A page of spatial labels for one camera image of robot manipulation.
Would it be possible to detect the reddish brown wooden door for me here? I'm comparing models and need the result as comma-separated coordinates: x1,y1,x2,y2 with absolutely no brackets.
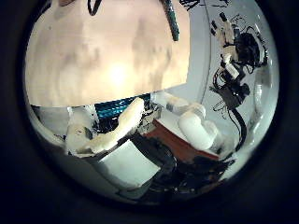
144,119,221,163

